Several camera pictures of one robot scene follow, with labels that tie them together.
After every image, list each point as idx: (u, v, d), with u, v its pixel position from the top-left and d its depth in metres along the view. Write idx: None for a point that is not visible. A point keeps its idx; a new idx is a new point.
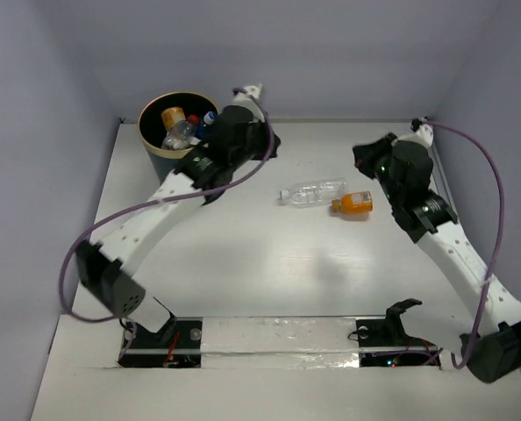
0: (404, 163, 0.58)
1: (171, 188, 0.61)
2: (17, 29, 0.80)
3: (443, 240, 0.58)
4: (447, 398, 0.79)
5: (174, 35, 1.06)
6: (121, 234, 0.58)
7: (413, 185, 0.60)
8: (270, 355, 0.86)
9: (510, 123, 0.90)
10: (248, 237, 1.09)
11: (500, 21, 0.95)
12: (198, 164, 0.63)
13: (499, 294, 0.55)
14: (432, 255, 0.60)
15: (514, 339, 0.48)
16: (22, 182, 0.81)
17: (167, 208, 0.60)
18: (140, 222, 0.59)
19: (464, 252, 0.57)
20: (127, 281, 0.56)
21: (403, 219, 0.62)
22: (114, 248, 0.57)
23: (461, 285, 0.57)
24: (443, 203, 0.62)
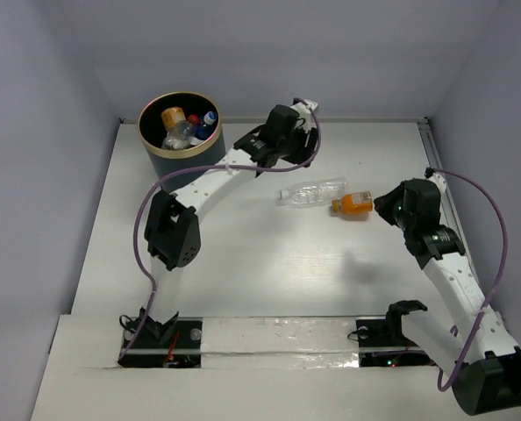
0: (414, 193, 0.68)
1: (233, 159, 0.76)
2: (17, 26, 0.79)
3: (446, 267, 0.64)
4: (446, 398, 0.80)
5: (174, 33, 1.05)
6: (193, 189, 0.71)
7: (423, 214, 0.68)
8: (270, 356, 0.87)
9: (510, 125, 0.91)
10: (250, 235, 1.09)
11: (499, 24, 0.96)
12: (253, 144, 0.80)
13: (492, 325, 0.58)
14: (437, 281, 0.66)
15: (496, 366, 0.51)
16: (22, 181, 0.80)
17: (231, 173, 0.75)
18: (209, 181, 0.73)
19: (463, 281, 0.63)
20: (195, 228, 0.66)
21: (413, 246, 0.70)
22: (188, 199, 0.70)
23: (458, 312, 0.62)
24: (453, 235, 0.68)
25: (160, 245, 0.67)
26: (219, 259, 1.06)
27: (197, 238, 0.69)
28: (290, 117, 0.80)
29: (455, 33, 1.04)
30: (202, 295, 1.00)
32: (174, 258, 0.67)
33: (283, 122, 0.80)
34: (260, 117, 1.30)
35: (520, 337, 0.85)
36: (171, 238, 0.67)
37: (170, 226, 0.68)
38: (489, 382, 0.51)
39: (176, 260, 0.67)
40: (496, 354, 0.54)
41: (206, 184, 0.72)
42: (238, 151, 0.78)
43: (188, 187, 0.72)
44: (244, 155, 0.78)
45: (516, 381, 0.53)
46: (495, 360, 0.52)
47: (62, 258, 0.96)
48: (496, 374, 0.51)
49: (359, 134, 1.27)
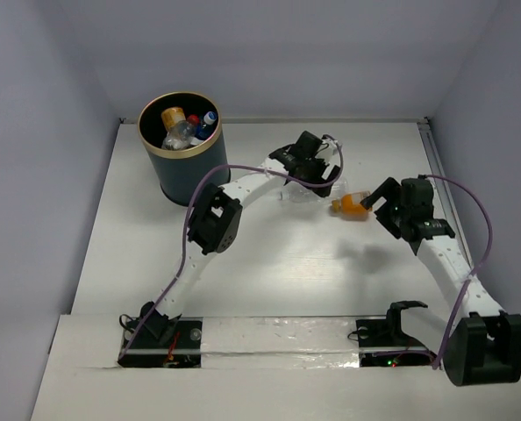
0: (409, 187, 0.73)
1: (272, 166, 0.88)
2: (17, 27, 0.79)
3: (436, 246, 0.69)
4: (450, 398, 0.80)
5: (174, 34, 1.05)
6: (236, 185, 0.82)
7: (417, 205, 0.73)
8: (271, 355, 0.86)
9: (509, 125, 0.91)
10: (252, 234, 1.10)
11: (497, 25, 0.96)
12: (285, 157, 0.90)
13: (479, 292, 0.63)
14: (429, 261, 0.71)
15: (481, 322, 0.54)
16: (22, 181, 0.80)
17: (269, 177, 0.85)
18: (251, 181, 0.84)
19: (452, 256, 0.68)
20: (236, 219, 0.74)
21: (409, 233, 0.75)
22: (231, 193, 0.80)
23: (447, 284, 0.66)
24: (446, 223, 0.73)
25: (203, 231, 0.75)
26: (222, 258, 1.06)
27: (235, 229, 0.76)
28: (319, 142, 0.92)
29: (455, 32, 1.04)
30: (203, 294, 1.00)
32: (214, 244, 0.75)
33: (313, 144, 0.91)
34: (259, 117, 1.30)
35: None
36: (214, 225, 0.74)
37: (213, 216, 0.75)
38: (477, 339, 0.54)
39: (216, 246, 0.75)
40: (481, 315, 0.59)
41: (248, 183, 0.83)
42: (273, 159, 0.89)
43: (232, 182, 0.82)
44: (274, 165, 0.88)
45: (504, 351, 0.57)
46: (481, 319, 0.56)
47: (61, 258, 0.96)
48: (481, 330, 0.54)
49: (360, 134, 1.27)
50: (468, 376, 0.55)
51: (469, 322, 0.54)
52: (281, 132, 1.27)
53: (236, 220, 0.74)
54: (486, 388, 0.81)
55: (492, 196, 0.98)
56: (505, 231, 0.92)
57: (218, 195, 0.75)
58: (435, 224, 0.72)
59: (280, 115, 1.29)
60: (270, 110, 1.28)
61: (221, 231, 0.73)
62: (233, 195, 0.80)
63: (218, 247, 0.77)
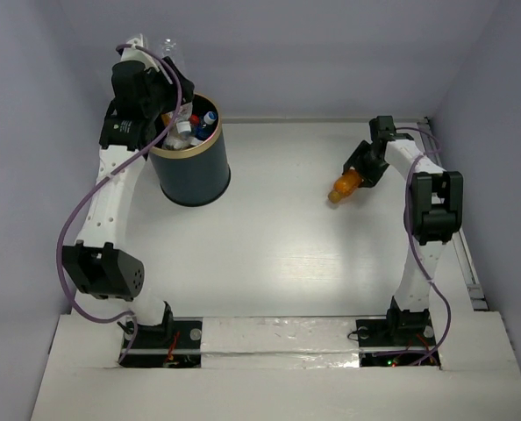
0: (374, 122, 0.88)
1: (113, 160, 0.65)
2: (17, 28, 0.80)
3: (396, 145, 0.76)
4: (450, 399, 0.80)
5: (174, 35, 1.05)
6: (94, 222, 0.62)
7: (381, 131, 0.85)
8: (270, 355, 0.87)
9: (508, 125, 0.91)
10: (251, 234, 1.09)
11: (496, 26, 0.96)
12: (120, 131, 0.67)
13: (428, 162, 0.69)
14: (395, 162, 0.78)
15: (426, 175, 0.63)
16: (23, 182, 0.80)
17: (118, 180, 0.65)
18: (103, 203, 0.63)
19: (410, 148, 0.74)
20: (124, 260, 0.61)
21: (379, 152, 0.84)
22: (96, 238, 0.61)
23: (406, 168, 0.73)
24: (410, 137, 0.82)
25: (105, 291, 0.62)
26: (219, 259, 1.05)
27: (130, 260, 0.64)
28: (139, 78, 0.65)
29: (454, 32, 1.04)
30: (201, 294, 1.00)
32: (126, 292, 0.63)
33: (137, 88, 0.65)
34: (259, 118, 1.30)
35: None
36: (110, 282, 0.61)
37: (100, 270, 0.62)
38: (424, 187, 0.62)
39: (128, 291, 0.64)
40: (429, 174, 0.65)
41: (106, 207, 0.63)
42: (108, 148, 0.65)
43: (86, 223, 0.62)
44: (115, 151, 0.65)
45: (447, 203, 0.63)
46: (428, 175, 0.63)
47: None
48: (428, 180, 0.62)
49: (359, 134, 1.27)
50: (419, 219, 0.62)
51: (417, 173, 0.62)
52: (281, 132, 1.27)
53: (125, 260, 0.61)
54: (486, 388, 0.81)
55: (491, 196, 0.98)
56: (505, 231, 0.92)
57: (87, 247, 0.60)
58: (399, 133, 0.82)
59: (281, 115, 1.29)
60: (269, 110, 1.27)
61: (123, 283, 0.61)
62: (99, 238, 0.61)
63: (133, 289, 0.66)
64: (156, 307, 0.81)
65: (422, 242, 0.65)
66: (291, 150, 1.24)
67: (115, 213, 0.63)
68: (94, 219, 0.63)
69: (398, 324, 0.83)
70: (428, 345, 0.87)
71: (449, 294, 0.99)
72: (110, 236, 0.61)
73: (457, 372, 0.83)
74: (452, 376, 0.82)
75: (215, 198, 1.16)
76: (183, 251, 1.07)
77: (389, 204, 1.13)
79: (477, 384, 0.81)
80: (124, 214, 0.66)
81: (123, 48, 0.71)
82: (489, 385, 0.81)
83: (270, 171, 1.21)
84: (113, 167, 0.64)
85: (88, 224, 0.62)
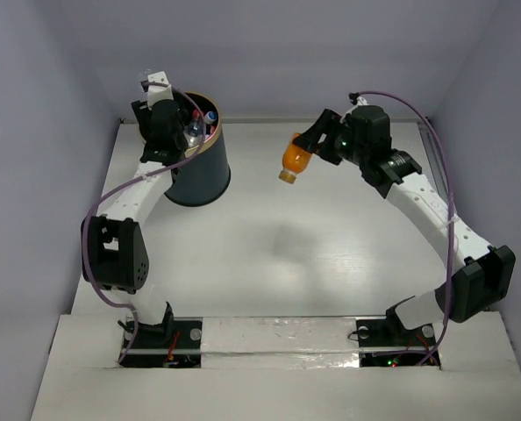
0: (364, 123, 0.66)
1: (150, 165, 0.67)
2: (18, 29, 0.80)
3: (409, 189, 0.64)
4: (450, 399, 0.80)
5: (174, 35, 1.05)
6: (120, 203, 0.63)
7: (374, 141, 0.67)
8: (270, 355, 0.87)
9: (508, 124, 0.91)
10: (251, 235, 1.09)
11: (496, 26, 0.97)
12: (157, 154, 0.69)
13: (464, 231, 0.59)
14: (403, 204, 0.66)
15: (477, 268, 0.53)
16: (23, 182, 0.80)
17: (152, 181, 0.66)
18: (133, 193, 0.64)
19: (428, 197, 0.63)
20: (138, 242, 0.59)
21: (370, 177, 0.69)
22: (118, 215, 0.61)
23: (429, 228, 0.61)
24: (408, 158, 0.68)
25: (109, 276, 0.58)
26: (220, 259, 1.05)
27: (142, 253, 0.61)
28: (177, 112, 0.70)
29: (454, 32, 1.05)
30: (201, 295, 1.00)
32: (129, 282, 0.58)
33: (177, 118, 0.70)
34: (259, 118, 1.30)
35: None
36: (117, 266, 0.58)
37: (111, 253, 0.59)
38: (475, 286, 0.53)
39: (131, 282, 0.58)
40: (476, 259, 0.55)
41: (135, 194, 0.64)
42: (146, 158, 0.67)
43: (115, 203, 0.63)
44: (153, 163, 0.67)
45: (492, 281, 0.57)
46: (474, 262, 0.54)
47: (62, 258, 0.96)
48: (480, 277, 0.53)
49: None
50: (464, 311, 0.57)
51: (469, 273, 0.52)
52: (281, 133, 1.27)
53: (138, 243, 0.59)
54: (487, 388, 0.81)
55: (492, 196, 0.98)
56: (505, 231, 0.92)
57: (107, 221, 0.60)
58: (400, 162, 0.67)
59: (281, 115, 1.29)
60: (269, 110, 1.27)
61: (131, 266, 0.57)
62: (120, 216, 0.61)
63: (138, 284, 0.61)
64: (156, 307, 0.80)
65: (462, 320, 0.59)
66: None
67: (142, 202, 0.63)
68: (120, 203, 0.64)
69: (400, 329, 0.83)
70: (428, 345, 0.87)
71: None
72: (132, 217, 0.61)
73: (457, 372, 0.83)
74: (452, 376, 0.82)
75: (215, 198, 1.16)
76: (183, 252, 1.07)
77: (388, 205, 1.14)
79: (477, 384, 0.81)
80: (146, 211, 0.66)
81: (149, 86, 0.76)
82: (489, 385, 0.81)
83: (269, 171, 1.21)
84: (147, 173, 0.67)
85: (114, 206, 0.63)
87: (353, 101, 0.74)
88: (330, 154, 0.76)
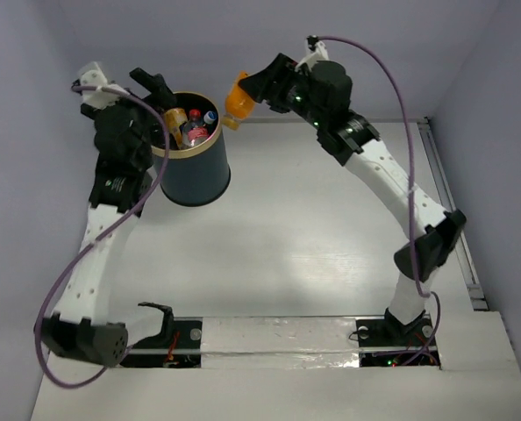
0: (326, 87, 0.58)
1: (100, 222, 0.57)
2: (17, 28, 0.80)
3: (368, 159, 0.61)
4: (451, 399, 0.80)
5: (172, 34, 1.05)
6: (74, 294, 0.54)
7: (335, 106, 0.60)
8: (270, 356, 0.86)
9: (508, 124, 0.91)
10: (250, 236, 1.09)
11: (496, 26, 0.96)
12: (110, 189, 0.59)
13: (423, 198, 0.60)
14: (360, 174, 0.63)
15: (435, 235, 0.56)
16: (22, 181, 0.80)
17: (105, 245, 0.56)
18: (84, 273, 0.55)
19: (388, 167, 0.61)
20: (102, 336, 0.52)
21: (326, 143, 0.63)
22: (74, 311, 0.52)
23: (388, 197, 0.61)
24: (365, 120, 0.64)
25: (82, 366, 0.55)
26: (219, 260, 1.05)
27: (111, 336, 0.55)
28: (127, 134, 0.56)
29: (454, 32, 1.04)
30: (201, 295, 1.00)
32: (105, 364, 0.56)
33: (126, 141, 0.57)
34: (260, 117, 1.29)
35: None
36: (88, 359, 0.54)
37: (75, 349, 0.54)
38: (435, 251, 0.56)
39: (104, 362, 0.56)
40: (434, 225, 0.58)
41: (89, 275, 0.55)
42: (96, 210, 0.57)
43: (67, 293, 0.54)
44: (106, 210, 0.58)
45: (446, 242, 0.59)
46: (431, 229, 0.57)
47: (61, 258, 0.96)
48: (438, 245, 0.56)
49: None
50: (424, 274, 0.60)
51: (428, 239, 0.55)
52: (281, 132, 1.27)
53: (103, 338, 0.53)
54: (487, 388, 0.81)
55: (491, 196, 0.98)
56: (506, 231, 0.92)
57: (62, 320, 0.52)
58: (359, 127, 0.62)
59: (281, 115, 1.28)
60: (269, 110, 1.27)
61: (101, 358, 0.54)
62: (77, 311, 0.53)
63: (112, 360, 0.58)
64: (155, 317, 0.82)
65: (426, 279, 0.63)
66: (291, 150, 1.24)
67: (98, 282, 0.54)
68: (73, 288, 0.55)
69: (403, 333, 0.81)
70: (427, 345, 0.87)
71: (450, 294, 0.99)
72: (89, 313, 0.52)
73: (457, 372, 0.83)
74: (452, 376, 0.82)
75: (215, 198, 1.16)
76: (183, 252, 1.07)
77: None
79: (478, 385, 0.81)
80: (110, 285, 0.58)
81: (80, 90, 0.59)
82: (489, 386, 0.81)
83: (270, 171, 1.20)
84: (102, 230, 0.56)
85: (66, 297, 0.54)
87: (313, 46, 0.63)
88: (281, 103, 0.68)
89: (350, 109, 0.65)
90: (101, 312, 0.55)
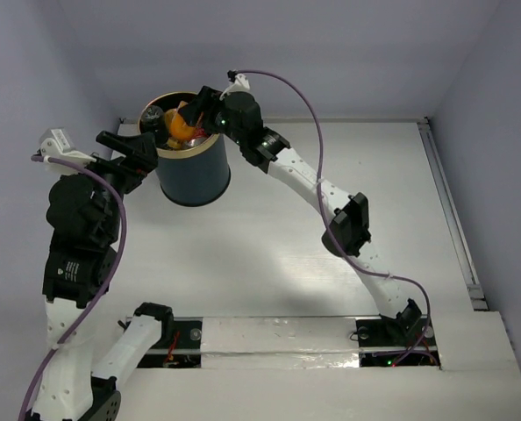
0: (239, 112, 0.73)
1: (60, 319, 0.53)
2: (17, 28, 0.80)
3: (283, 163, 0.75)
4: (452, 399, 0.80)
5: (173, 35, 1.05)
6: (49, 396, 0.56)
7: (250, 126, 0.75)
8: (270, 356, 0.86)
9: (507, 124, 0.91)
10: (250, 236, 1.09)
11: (496, 26, 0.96)
12: (65, 275, 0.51)
13: (331, 187, 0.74)
14: (280, 178, 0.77)
15: (344, 216, 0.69)
16: (22, 181, 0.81)
17: (72, 342, 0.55)
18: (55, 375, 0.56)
19: (299, 167, 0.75)
20: None
21: (250, 157, 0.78)
22: (53, 413, 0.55)
23: (305, 193, 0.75)
24: (278, 135, 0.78)
25: None
26: (219, 260, 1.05)
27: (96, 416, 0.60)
28: (82, 203, 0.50)
29: (453, 32, 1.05)
30: (200, 295, 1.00)
32: None
33: (82, 222, 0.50)
34: None
35: None
36: None
37: None
38: (347, 228, 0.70)
39: None
40: (343, 209, 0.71)
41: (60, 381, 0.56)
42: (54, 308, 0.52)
43: (44, 393, 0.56)
44: (65, 305, 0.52)
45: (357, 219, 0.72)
46: (339, 211, 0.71)
47: None
48: (347, 223, 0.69)
49: (360, 134, 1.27)
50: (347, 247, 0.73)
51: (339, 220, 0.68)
52: (281, 132, 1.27)
53: None
54: (486, 388, 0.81)
55: (491, 196, 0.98)
56: (505, 231, 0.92)
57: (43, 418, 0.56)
58: (272, 140, 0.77)
59: (281, 115, 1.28)
60: (270, 110, 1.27)
61: None
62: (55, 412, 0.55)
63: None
64: (155, 324, 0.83)
65: (357, 253, 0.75)
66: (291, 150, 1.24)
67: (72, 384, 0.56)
68: (48, 388, 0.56)
69: (403, 334, 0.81)
70: (428, 345, 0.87)
71: (449, 295, 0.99)
72: (68, 413, 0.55)
73: (457, 372, 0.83)
74: (452, 376, 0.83)
75: (215, 198, 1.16)
76: (183, 253, 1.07)
77: (388, 205, 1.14)
79: (478, 385, 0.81)
80: (85, 368, 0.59)
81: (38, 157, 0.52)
82: (489, 385, 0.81)
83: None
84: (63, 327, 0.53)
85: (43, 396, 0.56)
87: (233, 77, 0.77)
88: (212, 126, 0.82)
89: (265, 126, 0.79)
90: (84, 397, 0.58)
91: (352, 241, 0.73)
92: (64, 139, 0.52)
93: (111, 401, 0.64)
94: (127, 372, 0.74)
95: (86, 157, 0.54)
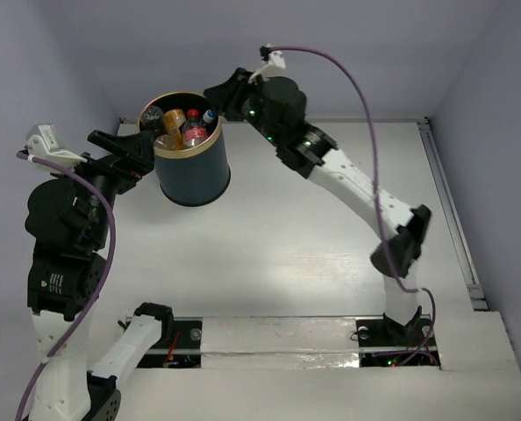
0: (281, 103, 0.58)
1: (50, 331, 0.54)
2: (17, 28, 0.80)
3: (331, 169, 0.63)
4: (450, 399, 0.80)
5: (173, 35, 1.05)
6: (45, 406, 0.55)
7: (293, 122, 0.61)
8: (270, 356, 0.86)
9: (506, 124, 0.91)
10: (250, 236, 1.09)
11: (496, 26, 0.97)
12: (50, 286, 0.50)
13: (388, 199, 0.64)
14: (326, 185, 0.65)
15: (404, 234, 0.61)
16: (22, 181, 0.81)
17: (62, 353, 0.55)
18: (47, 386, 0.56)
19: (351, 174, 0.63)
20: None
21: (288, 160, 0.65)
22: None
23: (357, 204, 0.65)
24: (321, 132, 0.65)
25: None
26: (219, 260, 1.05)
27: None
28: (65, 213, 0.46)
29: (453, 32, 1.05)
30: (200, 295, 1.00)
32: None
33: (64, 230, 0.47)
34: None
35: None
36: None
37: None
38: (408, 246, 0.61)
39: None
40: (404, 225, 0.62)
41: (53, 389, 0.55)
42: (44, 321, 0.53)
43: (38, 405, 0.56)
44: (51, 317, 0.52)
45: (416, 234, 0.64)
46: (403, 228, 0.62)
47: None
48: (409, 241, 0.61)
49: (360, 135, 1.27)
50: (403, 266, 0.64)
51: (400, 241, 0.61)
52: None
53: None
54: (486, 388, 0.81)
55: (491, 196, 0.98)
56: (505, 231, 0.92)
57: None
58: (316, 139, 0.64)
59: None
60: None
61: None
62: None
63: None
64: (156, 325, 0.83)
65: (404, 274, 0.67)
66: None
67: (67, 392, 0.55)
68: (43, 399, 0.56)
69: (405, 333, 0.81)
70: (428, 345, 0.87)
71: (450, 295, 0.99)
72: None
73: (457, 372, 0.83)
74: (452, 376, 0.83)
75: (216, 198, 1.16)
76: (183, 253, 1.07)
77: None
79: (477, 385, 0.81)
80: (81, 375, 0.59)
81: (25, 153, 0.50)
82: (489, 386, 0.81)
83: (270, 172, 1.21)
84: (52, 338, 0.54)
85: (38, 406, 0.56)
87: (266, 57, 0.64)
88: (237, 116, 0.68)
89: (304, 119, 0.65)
90: (82, 403, 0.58)
91: (408, 260, 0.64)
92: (53, 136, 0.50)
93: (111, 400, 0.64)
94: (127, 372, 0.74)
95: (74, 157, 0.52)
